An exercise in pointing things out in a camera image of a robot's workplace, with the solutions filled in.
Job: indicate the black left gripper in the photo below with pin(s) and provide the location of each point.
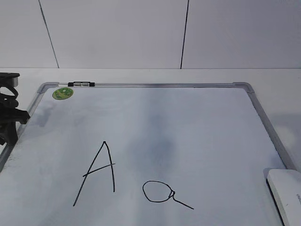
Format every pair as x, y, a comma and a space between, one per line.
8, 119

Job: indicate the white board eraser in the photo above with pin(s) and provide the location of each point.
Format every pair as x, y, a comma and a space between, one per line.
285, 189

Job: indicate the round green magnet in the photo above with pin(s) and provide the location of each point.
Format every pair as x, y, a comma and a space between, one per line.
62, 93

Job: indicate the black and silver board clip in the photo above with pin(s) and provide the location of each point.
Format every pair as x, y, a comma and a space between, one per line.
81, 84

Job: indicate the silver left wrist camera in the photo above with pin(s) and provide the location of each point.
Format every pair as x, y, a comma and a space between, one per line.
10, 79

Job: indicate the white board with grey frame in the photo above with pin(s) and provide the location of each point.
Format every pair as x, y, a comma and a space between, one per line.
142, 155

